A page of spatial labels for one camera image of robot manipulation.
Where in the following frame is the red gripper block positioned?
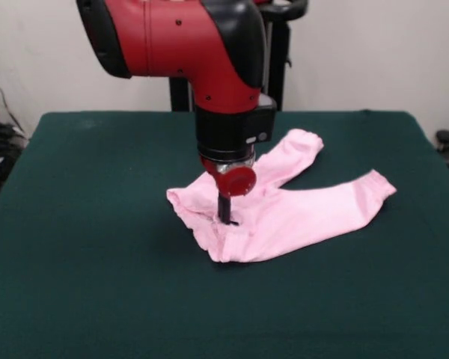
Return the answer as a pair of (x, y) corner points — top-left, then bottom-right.
(200, 156), (257, 225)

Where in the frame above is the dark green table cloth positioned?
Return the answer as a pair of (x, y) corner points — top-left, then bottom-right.
(0, 110), (449, 359)

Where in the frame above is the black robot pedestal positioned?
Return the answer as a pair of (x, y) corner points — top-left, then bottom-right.
(168, 0), (308, 112)

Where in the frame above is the black cable bundle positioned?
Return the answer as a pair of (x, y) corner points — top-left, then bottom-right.
(0, 121), (28, 153)

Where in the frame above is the pink garment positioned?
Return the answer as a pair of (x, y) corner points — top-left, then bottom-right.
(166, 129), (399, 264)

